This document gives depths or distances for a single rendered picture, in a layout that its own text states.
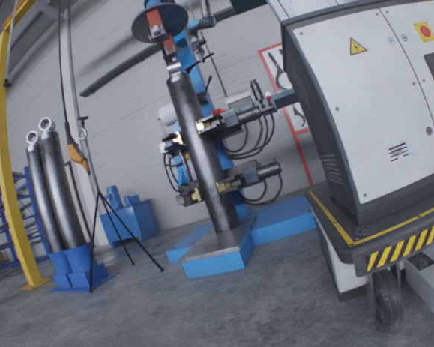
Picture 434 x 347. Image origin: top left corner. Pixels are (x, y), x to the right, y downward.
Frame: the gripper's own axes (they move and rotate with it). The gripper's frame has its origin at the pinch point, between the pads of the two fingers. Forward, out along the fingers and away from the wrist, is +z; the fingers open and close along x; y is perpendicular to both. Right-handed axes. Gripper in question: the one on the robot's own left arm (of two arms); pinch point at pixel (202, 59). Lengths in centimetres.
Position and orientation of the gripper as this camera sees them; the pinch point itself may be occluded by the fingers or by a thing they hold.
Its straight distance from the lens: 201.2
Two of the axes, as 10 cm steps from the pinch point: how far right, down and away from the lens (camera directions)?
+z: 3.2, 9.5, -0.4
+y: -8.3, 3.0, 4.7
